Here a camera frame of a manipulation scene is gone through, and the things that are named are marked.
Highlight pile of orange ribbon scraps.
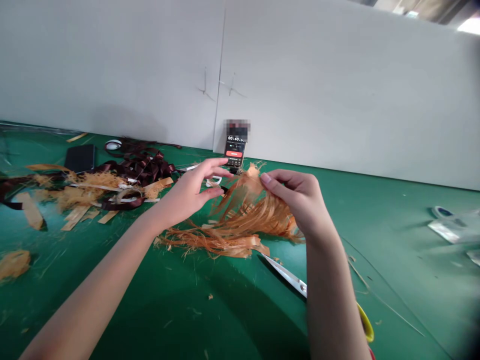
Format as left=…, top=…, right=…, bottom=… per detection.
left=14, top=163, right=175, bottom=232

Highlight clear tape roll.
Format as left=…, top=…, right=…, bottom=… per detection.
left=112, top=187, right=145, bottom=206

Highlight clump of orange fibres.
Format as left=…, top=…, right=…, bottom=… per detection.
left=0, top=249, right=32, bottom=282

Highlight yellow-handled scissors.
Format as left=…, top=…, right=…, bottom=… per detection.
left=260, top=252, right=376, bottom=360

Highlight person's right hand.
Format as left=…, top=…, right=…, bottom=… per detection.
left=260, top=168, right=339, bottom=242

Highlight bundle of frayed orange ribbon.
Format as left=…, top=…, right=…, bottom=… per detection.
left=153, top=161, right=307, bottom=260

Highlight white partition board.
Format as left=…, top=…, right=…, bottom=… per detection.
left=212, top=0, right=480, bottom=193
left=0, top=0, right=227, bottom=152

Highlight pile of dark brown ribbon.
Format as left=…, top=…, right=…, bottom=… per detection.
left=0, top=136, right=185, bottom=212

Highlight clear plastic bag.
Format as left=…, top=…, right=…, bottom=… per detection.
left=427, top=209, right=480, bottom=245

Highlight flat black smartphone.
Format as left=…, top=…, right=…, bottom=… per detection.
left=64, top=143, right=97, bottom=175

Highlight blue and white tape roll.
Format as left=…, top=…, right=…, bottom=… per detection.
left=430, top=205, right=455, bottom=220

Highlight person's left hand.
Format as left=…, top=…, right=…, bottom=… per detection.
left=158, top=157, right=235, bottom=230

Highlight long thin straw strand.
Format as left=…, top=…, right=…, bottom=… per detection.
left=340, top=236, right=427, bottom=338

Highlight standing smartphone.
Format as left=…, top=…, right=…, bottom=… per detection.
left=223, top=129, right=250, bottom=170

